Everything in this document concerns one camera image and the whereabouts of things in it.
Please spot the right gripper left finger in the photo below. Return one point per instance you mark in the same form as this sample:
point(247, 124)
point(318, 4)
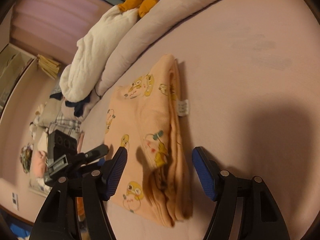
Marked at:
point(58, 217)

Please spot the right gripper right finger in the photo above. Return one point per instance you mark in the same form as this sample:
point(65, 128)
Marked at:
point(261, 217)

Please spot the peach cartoon print garment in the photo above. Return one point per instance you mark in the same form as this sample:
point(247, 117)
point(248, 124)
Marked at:
point(142, 117)

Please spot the pink folded garment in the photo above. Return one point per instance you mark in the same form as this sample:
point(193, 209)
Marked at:
point(39, 163)

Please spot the plaid grey pillow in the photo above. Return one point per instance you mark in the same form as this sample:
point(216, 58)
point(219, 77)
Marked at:
point(68, 126)

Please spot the black garment on bed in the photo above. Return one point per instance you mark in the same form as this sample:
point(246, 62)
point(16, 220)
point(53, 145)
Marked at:
point(75, 109)

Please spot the white plush goose body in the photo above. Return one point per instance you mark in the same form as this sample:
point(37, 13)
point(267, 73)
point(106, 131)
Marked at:
point(79, 78)

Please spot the straw broom bundle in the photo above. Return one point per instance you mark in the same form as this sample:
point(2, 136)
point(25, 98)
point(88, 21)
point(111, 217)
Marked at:
point(49, 66)

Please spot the wooden shelf unit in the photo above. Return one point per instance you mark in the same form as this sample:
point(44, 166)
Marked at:
point(14, 62)

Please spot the pink curtain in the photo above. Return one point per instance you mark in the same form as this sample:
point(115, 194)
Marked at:
point(53, 27)

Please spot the lilac folded duvet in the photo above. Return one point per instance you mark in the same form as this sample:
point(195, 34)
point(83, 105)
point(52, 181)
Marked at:
point(160, 19)

